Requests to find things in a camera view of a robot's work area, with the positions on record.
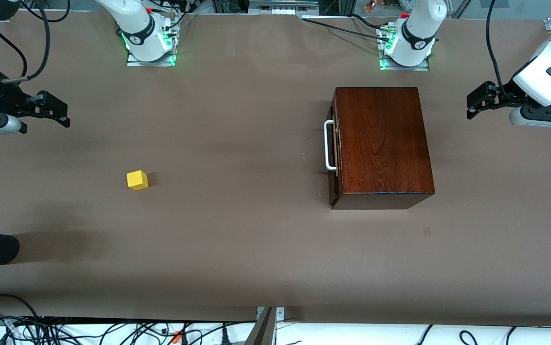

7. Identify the small aluminium mounting bracket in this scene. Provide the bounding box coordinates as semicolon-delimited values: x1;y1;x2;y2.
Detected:
256;307;285;321

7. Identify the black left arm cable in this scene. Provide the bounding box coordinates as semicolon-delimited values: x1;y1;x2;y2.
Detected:
485;0;516;103

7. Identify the yellow wooden cube block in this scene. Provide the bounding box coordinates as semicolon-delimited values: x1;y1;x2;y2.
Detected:
126;170;149;191

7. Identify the tangled black cables bundle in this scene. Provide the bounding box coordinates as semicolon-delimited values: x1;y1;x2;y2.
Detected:
0;311;257;345

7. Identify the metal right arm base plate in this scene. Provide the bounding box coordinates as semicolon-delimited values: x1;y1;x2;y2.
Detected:
126;22;177;67

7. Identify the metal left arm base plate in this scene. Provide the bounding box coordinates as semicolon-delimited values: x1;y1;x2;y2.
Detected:
379;26;431;72

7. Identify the silver equipment box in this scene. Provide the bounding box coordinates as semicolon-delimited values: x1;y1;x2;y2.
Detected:
248;0;320;16

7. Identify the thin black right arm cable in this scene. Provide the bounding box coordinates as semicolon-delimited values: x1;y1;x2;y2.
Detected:
0;22;28;78

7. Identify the light wood drawer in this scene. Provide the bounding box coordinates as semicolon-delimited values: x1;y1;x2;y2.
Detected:
324;114;342;191

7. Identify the black looped cable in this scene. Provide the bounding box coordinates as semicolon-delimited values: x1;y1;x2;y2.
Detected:
0;293;39;320

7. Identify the long black table cable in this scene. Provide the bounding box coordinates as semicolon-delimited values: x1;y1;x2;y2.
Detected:
301;17;392;43

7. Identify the grey metal camera pole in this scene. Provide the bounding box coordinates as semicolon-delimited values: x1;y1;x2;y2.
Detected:
245;307;277;345

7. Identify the dark brown wooden cabinet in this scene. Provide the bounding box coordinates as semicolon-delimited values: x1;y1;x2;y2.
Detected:
329;86;435;210

